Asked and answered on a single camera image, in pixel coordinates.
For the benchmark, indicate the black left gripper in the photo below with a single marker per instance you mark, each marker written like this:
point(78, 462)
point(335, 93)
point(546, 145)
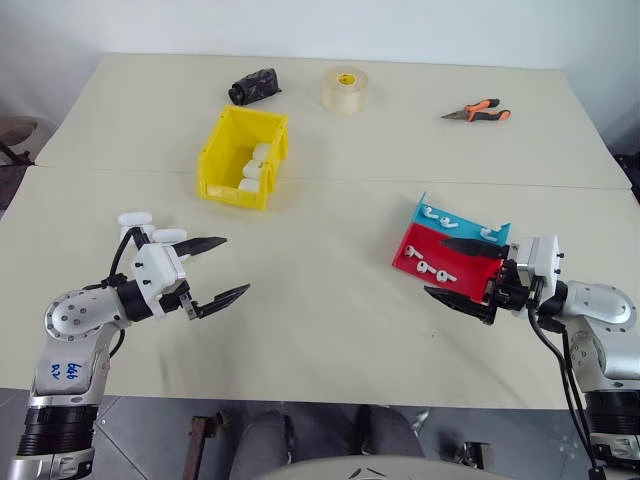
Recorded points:
point(175, 297)

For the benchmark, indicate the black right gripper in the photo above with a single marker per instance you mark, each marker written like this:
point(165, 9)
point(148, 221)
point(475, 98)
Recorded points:
point(510, 292)

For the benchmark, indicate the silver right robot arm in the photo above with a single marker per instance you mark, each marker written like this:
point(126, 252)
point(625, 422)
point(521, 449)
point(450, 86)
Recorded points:
point(600, 310)

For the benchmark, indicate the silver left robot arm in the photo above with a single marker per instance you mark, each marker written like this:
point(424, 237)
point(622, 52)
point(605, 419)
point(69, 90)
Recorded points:
point(75, 315)

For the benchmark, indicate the yellow plastic bin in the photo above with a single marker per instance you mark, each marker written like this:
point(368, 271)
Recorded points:
point(215, 170)

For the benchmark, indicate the red plastic tray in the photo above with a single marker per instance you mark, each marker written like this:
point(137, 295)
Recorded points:
point(465, 275)

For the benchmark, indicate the blue plastic tray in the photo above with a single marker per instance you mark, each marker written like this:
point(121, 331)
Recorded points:
point(465, 227)

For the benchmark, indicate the orange black pliers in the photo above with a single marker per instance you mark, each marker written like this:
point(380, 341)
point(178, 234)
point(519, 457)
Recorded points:
point(482, 112)

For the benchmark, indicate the black plastic bag roll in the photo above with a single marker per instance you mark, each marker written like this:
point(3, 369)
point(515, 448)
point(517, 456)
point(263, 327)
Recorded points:
point(255, 85)

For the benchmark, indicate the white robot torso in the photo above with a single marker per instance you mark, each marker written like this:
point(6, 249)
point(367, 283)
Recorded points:
point(385, 467)

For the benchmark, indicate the clear adhesive tape roll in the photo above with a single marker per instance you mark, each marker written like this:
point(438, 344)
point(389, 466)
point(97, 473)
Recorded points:
point(345, 95)

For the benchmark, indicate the round dark stool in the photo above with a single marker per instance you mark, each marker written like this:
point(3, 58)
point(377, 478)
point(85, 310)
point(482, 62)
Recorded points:
point(17, 127)

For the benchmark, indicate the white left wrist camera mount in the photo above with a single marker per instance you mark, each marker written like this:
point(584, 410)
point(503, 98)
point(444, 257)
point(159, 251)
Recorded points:
point(155, 265)

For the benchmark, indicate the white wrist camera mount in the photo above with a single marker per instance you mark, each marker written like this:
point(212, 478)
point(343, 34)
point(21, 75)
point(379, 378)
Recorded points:
point(542, 260)
point(155, 265)

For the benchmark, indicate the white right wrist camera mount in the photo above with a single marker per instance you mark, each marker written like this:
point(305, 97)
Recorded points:
point(542, 260)

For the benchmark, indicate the rusty metal bracket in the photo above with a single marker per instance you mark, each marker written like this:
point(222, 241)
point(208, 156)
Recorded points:
point(202, 440)

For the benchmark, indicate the metal floor bracket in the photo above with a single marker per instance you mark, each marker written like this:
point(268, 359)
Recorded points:
point(472, 454)

